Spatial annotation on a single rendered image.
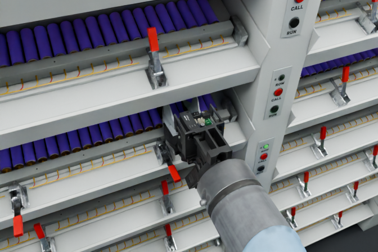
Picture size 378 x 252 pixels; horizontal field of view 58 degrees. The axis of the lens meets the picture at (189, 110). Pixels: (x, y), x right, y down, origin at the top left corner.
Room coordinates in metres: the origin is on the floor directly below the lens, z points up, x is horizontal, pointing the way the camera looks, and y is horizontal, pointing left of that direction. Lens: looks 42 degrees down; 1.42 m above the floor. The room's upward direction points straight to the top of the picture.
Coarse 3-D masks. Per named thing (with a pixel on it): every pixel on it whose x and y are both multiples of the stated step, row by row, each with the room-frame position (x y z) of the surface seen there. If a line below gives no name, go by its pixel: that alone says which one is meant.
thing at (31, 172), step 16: (224, 112) 0.52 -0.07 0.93; (160, 128) 0.48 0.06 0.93; (224, 128) 0.50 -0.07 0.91; (112, 144) 0.44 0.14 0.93; (128, 144) 0.44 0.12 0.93; (144, 144) 0.45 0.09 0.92; (48, 160) 0.39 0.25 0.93; (64, 160) 0.40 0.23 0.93; (80, 160) 0.40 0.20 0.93; (0, 176) 0.36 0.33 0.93; (16, 176) 0.36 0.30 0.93; (32, 176) 0.37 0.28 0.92
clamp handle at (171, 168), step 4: (164, 152) 0.43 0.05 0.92; (164, 156) 0.42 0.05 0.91; (168, 156) 0.42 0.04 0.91; (168, 160) 0.41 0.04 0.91; (168, 164) 0.40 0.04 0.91; (172, 164) 0.40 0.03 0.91; (168, 168) 0.39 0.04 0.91; (172, 168) 0.39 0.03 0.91; (172, 172) 0.38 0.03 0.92; (176, 172) 0.38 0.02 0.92; (172, 176) 0.37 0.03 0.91; (176, 176) 0.37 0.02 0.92; (176, 180) 0.36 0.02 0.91; (180, 180) 0.37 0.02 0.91
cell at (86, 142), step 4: (80, 128) 0.46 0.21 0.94; (84, 128) 0.46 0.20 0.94; (80, 132) 0.46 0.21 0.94; (84, 132) 0.46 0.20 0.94; (88, 132) 0.46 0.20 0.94; (80, 136) 0.45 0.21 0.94; (84, 136) 0.45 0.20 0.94; (88, 136) 0.45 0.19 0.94; (80, 140) 0.45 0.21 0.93; (84, 140) 0.44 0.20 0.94; (88, 140) 0.44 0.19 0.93; (84, 144) 0.43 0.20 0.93; (88, 144) 0.44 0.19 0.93
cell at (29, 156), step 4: (24, 144) 0.42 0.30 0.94; (28, 144) 0.42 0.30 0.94; (32, 144) 0.43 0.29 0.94; (24, 148) 0.42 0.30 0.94; (28, 148) 0.42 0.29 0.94; (32, 148) 0.42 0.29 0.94; (24, 152) 0.41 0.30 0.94; (28, 152) 0.41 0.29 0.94; (32, 152) 0.41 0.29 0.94; (24, 156) 0.40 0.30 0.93; (28, 156) 0.40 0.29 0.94; (32, 156) 0.40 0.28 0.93; (28, 160) 0.39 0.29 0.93; (32, 160) 0.40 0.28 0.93
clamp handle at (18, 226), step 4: (16, 196) 0.33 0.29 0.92; (16, 200) 0.32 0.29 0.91; (16, 204) 0.32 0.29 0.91; (20, 204) 0.32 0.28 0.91; (16, 208) 0.31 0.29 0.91; (20, 208) 0.31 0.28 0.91; (16, 212) 0.30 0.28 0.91; (20, 212) 0.30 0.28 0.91; (16, 216) 0.29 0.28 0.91; (20, 216) 0.29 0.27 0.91; (16, 220) 0.29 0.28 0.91; (20, 220) 0.29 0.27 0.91; (16, 224) 0.28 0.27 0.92; (20, 224) 0.28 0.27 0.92; (16, 228) 0.27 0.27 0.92; (20, 228) 0.27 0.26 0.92; (16, 232) 0.27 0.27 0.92; (20, 232) 0.27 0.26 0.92; (16, 236) 0.26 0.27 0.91
